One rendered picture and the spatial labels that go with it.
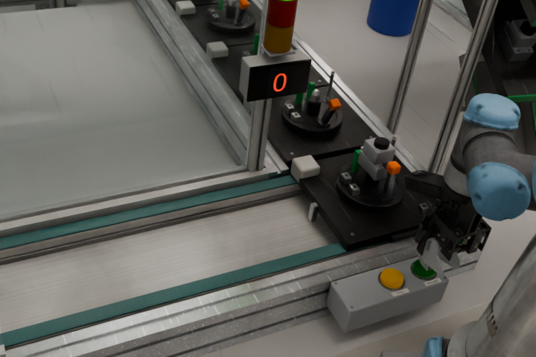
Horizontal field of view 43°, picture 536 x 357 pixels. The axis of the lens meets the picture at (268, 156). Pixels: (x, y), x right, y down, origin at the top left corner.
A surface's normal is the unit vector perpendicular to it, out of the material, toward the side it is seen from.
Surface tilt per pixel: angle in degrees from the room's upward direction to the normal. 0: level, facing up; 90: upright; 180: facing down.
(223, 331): 90
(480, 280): 0
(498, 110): 0
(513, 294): 92
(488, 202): 90
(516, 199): 90
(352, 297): 0
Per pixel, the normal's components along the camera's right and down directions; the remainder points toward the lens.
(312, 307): 0.42, 0.59
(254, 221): 0.11, -0.78
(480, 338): -0.99, -0.04
